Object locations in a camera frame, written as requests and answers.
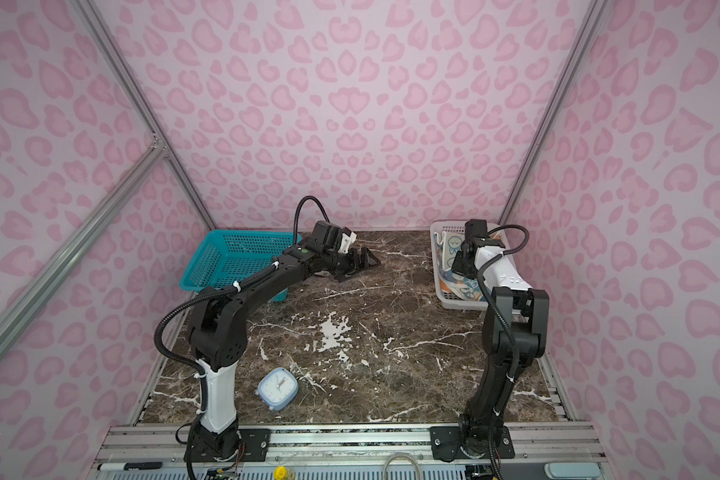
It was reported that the yellow cap object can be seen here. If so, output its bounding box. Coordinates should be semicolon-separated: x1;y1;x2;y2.
273;465;296;480

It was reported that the clear tube loop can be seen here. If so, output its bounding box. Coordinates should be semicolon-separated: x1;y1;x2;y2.
381;452;424;480

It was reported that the diagonal aluminium frame bar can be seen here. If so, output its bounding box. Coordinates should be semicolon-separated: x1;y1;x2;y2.
0;141;166;362

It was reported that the white plastic basket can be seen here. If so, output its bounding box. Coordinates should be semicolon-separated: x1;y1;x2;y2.
430;220;531;310

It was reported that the right aluminium corner post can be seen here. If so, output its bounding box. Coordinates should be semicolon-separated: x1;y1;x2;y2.
499;0;613;224

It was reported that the aluminium corner frame post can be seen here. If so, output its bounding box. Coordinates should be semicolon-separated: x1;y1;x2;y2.
70;0;218;230

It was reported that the teal plastic basket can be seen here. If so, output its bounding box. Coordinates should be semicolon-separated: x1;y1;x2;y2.
179;230;293;292

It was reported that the white grey device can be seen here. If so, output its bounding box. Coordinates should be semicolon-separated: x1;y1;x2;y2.
544;462;601;480

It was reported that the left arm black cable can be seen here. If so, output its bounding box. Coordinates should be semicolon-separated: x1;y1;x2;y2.
153;194;332;421

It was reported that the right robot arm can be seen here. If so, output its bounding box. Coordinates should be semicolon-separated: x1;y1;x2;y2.
429;233;550;464

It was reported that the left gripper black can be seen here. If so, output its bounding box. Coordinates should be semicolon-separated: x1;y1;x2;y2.
323;246;382;282

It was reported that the black white marker pen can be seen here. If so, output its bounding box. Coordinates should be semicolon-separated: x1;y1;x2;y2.
97;461;163;471

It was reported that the light blue alarm clock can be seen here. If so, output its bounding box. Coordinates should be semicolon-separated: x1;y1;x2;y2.
256;367;299;411

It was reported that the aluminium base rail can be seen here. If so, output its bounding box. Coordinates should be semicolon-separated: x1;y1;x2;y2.
89;422;610;479

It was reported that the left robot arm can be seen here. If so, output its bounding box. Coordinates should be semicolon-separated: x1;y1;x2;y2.
184;241;381;464

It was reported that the blue bunny pattern towel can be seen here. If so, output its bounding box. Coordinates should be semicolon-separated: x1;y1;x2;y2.
439;232;487;301

